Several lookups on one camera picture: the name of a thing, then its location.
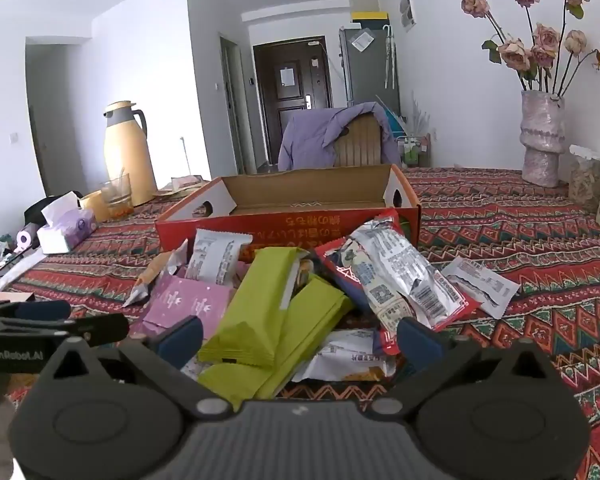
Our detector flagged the green snack pack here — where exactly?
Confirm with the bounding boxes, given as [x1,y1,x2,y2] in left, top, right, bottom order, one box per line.
[198,276,353,408]
[198,247,308,368]

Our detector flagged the white silver snack pack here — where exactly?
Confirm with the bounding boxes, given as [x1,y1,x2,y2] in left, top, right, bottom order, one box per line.
[185,229,252,286]

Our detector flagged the pink snack pack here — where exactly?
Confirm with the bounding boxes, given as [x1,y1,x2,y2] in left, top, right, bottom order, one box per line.
[130,274,235,341]

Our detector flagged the purple tissue pack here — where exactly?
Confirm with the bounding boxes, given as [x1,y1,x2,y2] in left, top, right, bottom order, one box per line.
[38,192,97,256]

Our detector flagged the white flat snack wrapper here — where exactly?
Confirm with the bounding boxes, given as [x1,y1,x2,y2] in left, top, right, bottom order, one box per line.
[442,257,520,320]

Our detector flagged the small orange snack pack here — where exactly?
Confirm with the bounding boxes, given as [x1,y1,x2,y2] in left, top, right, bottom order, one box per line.
[122,240,188,308]

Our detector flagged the red silver snack bag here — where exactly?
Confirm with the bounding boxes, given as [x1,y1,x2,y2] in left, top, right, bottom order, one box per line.
[315,208,478,354]

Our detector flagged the yellow round container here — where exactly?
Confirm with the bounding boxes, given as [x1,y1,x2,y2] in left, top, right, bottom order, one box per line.
[80,191,111,223]

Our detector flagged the glass cup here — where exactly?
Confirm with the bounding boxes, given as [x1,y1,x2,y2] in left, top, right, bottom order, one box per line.
[100,174,134,220]

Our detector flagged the patterned red tablecloth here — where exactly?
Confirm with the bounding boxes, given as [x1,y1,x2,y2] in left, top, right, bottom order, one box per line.
[12,168,600,479]

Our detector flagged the folded patterned cloth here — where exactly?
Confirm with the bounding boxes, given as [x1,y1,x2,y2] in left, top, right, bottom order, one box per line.
[155,174,207,196]

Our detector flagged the yellow thermos jug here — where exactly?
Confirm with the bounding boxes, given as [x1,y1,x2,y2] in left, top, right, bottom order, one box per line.
[104,101,157,206]

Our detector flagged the red cardboard box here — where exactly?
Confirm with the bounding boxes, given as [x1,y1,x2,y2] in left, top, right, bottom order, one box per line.
[156,165,422,261]

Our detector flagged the wooden chair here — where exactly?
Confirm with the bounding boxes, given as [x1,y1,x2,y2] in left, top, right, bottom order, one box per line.
[334,114,381,167]

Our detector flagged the glass jar with lid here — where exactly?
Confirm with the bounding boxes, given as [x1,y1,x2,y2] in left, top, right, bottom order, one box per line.
[568,144,600,214]

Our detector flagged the pink ceramic vase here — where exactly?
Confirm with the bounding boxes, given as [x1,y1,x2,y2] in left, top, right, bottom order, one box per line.
[519,90,566,188]

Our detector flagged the purple jacket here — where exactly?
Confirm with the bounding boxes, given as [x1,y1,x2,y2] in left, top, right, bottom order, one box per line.
[277,102,400,171]

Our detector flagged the grey refrigerator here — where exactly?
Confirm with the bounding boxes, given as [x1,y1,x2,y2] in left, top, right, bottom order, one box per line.
[339,21,401,114]

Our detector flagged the dark brown door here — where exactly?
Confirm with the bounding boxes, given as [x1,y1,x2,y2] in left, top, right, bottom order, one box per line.
[253,37,332,165]

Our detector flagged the dried pink roses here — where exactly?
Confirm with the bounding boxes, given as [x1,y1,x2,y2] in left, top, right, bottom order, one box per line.
[460,0,594,99]

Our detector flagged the yellow box on fridge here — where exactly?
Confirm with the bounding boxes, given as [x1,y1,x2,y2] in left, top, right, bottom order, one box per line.
[351,11,390,30]

